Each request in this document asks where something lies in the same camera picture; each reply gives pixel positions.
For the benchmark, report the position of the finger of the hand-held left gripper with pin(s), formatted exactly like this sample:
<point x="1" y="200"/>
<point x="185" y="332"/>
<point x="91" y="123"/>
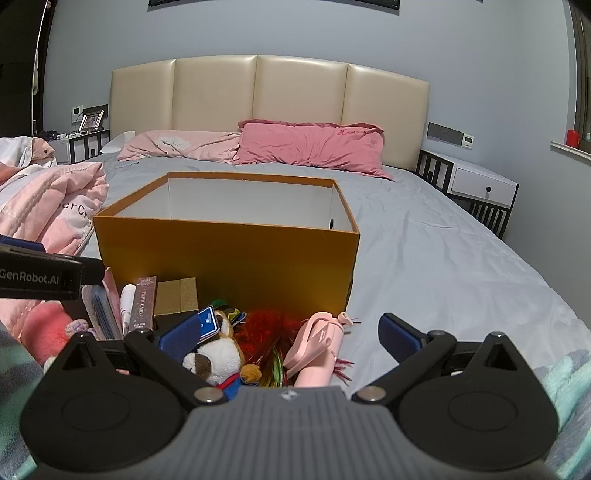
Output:
<point x="92" y="271"/>

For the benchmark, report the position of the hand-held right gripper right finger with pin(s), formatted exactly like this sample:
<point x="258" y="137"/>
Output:
<point x="398" y="337"/>

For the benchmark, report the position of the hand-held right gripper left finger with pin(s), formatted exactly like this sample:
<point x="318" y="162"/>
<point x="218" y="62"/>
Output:
<point x="181" y="339"/>

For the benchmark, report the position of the blue playing card box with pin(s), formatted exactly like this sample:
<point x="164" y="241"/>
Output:
<point x="207" y="321"/>

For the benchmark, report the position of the plush dog toy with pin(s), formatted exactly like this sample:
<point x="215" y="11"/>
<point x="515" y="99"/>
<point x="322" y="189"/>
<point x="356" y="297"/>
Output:
<point x="219" y="355"/>

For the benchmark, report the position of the small wooden block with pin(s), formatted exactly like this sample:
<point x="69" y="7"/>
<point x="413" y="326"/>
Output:
<point x="175" y="295"/>

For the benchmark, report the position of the white box with orange rim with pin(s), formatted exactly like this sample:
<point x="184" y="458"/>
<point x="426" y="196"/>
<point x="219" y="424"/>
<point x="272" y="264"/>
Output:
<point x="231" y="254"/>

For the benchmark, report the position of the blue striped notebook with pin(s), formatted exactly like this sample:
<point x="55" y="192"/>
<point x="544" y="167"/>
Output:
<point x="102" y="311"/>

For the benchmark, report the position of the white tube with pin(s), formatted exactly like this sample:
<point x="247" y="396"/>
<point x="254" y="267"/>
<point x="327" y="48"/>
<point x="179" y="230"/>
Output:
<point x="127" y="304"/>

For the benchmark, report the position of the brown card box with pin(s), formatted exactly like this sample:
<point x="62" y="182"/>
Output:
<point x="142" y="302"/>

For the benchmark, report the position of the pink plush toy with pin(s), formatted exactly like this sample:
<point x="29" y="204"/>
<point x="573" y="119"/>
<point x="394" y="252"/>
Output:
<point x="44" y="330"/>

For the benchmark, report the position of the colourful paper pieces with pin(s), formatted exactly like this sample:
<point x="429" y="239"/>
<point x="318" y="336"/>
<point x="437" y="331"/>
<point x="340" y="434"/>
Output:
<point x="228" y="311"/>

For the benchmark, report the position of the pink quilt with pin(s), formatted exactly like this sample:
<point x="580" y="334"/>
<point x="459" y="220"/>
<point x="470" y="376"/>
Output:
<point x="60" y="203"/>

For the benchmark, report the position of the pink handheld fan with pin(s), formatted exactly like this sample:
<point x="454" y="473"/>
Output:
<point x="314" y="346"/>

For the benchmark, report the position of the red feather toy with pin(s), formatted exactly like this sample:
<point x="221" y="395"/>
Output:
<point x="265" y="332"/>

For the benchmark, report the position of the bed with grey sheet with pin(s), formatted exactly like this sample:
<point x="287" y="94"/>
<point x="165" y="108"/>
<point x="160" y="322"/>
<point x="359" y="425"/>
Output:
<point x="438" y="258"/>

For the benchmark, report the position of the white clothes pile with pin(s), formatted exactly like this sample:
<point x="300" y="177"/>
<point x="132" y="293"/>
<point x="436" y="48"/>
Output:
<point x="23" y="150"/>

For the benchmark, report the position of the white pillow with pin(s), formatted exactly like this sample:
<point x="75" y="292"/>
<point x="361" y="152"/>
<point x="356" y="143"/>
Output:
<point x="115" y="142"/>

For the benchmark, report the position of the light pink pillow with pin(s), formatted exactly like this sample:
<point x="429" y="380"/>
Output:
<point x="184" y="145"/>

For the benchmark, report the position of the teal fleece blanket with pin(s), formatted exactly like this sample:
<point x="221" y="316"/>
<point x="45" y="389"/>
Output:
<point x="558" y="383"/>

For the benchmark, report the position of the white drawer nightstand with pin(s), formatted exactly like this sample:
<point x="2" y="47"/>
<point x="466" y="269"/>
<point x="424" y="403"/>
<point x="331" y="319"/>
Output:
<point x="480" y="187"/>

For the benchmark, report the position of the dark pink pillow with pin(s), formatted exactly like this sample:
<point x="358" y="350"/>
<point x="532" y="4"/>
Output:
<point x="314" y="145"/>

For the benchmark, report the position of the windowsill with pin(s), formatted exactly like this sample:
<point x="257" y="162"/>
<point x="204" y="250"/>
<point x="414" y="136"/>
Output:
<point x="570" y="152"/>

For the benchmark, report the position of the beige padded headboard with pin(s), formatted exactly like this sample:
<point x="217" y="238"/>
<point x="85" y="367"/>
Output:
<point x="277" y="92"/>

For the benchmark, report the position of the black frame nightstand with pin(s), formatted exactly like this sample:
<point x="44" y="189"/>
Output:
<point x="78" y="145"/>

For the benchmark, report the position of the photo frame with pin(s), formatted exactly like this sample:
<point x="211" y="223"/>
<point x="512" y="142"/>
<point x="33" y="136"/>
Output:
<point x="91" y="121"/>

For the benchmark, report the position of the small wall switch plate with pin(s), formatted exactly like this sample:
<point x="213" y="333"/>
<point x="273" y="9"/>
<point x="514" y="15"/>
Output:
<point x="90" y="110"/>

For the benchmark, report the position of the white wall thermostat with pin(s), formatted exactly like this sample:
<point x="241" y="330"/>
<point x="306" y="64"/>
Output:
<point x="468" y="140"/>

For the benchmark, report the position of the grey wall switch panel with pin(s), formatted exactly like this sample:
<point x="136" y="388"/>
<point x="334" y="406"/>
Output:
<point x="445" y="133"/>

